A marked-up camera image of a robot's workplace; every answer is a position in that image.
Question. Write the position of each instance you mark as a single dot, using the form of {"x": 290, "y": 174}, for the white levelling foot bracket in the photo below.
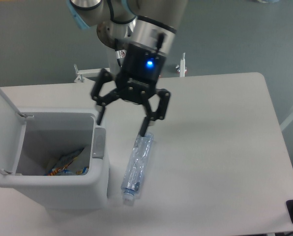
{"x": 181, "y": 67}

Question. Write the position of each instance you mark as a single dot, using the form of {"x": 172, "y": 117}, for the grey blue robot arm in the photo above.
{"x": 141, "y": 34}

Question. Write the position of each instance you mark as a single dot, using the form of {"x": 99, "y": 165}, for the white trash can lid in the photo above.
{"x": 12, "y": 132}

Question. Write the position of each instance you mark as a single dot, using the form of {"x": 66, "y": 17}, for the crushed clear plastic bottle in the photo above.
{"x": 136, "y": 168}

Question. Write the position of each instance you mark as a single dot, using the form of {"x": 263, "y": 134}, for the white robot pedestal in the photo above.
{"x": 109, "y": 61}

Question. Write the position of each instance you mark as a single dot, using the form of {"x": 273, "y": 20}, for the white trash can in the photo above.
{"x": 51, "y": 134}

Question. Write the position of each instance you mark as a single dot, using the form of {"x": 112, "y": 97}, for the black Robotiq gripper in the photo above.
{"x": 136, "y": 82}

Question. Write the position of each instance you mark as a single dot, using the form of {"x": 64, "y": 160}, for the colourful raccoon snack bag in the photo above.
{"x": 60, "y": 167}

